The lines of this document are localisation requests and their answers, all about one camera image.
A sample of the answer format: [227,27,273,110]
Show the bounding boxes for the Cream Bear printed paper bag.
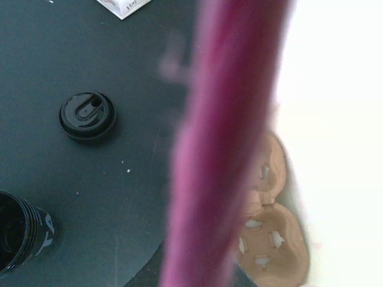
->
[97,0,151,20]

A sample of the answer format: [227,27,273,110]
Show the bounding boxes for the brown pulp cup carrier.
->
[236,133,309,286]

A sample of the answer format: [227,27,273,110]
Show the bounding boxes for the black lid stack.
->
[1,190,59,278]

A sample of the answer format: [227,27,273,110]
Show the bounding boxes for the black coffee cup lid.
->
[59,91,117,143]

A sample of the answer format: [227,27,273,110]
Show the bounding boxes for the cream paper bag pink sides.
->
[159,1,382,286]

